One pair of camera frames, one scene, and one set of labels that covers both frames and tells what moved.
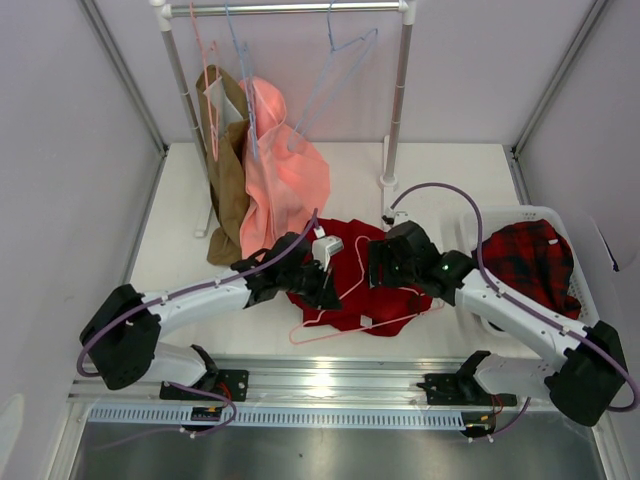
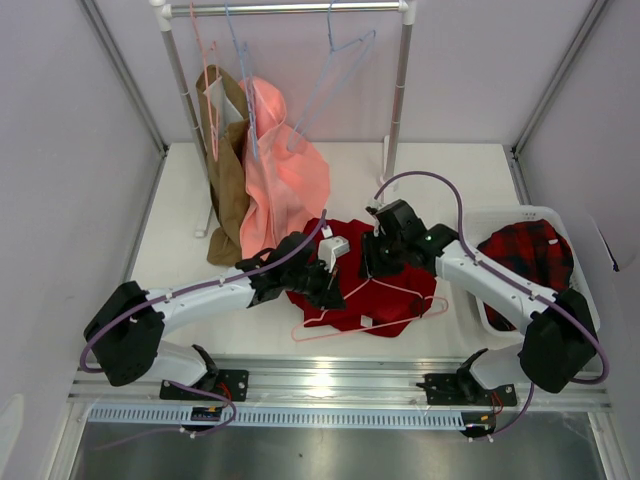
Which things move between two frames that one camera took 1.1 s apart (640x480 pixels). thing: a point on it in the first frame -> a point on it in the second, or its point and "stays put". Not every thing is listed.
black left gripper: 324,295 stays put
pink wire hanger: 363,265 -> 416,296
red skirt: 364,308 stays put
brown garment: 227,162 stays put
